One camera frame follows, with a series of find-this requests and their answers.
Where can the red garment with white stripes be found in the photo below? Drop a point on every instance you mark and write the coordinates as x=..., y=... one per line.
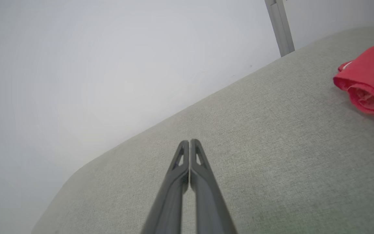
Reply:
x=372, y=78

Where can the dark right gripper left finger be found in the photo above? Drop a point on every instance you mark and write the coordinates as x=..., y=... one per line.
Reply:
x=169, y=201

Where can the grey fabric sofa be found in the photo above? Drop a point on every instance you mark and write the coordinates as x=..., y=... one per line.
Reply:
x=287, y=146

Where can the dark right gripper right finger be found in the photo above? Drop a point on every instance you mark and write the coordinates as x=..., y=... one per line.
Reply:
x=208, y=201

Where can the grey metal pole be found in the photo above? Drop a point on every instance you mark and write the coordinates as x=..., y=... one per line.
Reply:
x=279, y=29

